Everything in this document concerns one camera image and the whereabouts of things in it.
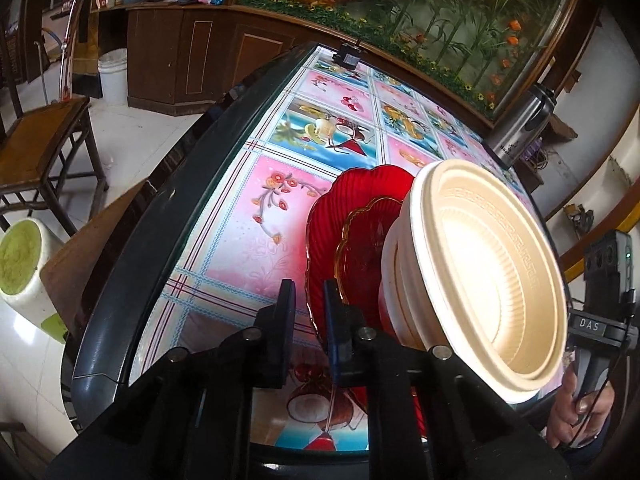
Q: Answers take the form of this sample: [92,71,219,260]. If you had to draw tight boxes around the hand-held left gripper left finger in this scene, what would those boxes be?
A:
[42,279,307,480]

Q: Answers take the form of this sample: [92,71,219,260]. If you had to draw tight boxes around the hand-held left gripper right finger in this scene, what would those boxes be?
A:
[322,279,573,480]

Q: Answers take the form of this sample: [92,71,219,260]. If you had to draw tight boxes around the small red glass plate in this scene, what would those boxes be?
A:
[334,199,407,311]

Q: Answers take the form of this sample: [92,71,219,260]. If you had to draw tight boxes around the white disposable bowl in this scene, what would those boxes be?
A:
[392,205,441,353]

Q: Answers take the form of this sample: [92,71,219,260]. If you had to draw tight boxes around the large red glass plate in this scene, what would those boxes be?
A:
[304,164,431,438]

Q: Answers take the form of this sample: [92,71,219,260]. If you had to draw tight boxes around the person's right hand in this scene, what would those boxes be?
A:
[545,360,613,450]

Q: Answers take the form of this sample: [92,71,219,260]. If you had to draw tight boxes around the dark rimmed round table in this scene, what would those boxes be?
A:
[60,40,571,480]

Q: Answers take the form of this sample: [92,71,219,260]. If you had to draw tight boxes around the steel thermos kettle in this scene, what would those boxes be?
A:
[487,84,558,170]

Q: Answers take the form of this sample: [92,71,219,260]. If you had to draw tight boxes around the brown wooden stool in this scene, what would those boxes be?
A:
[39,176,168,333]

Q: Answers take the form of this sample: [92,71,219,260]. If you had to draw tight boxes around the green top white stool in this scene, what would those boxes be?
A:
[0,217,69,345]

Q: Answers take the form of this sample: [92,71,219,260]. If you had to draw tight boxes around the small black device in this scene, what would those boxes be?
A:
[331,39,365,70]

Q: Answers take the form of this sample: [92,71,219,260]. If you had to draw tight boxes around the dark wooden cabinet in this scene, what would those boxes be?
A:
[125,2,311,117]

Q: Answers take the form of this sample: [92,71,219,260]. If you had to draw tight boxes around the white plastic bucket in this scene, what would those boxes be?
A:
[97,48,129,107]

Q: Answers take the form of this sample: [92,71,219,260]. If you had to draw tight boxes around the wooden chair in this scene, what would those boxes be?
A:
[0,7,110,233]

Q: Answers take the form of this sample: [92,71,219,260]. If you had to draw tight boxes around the flower backdrop fish tank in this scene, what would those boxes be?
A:
[235,0,586,121]

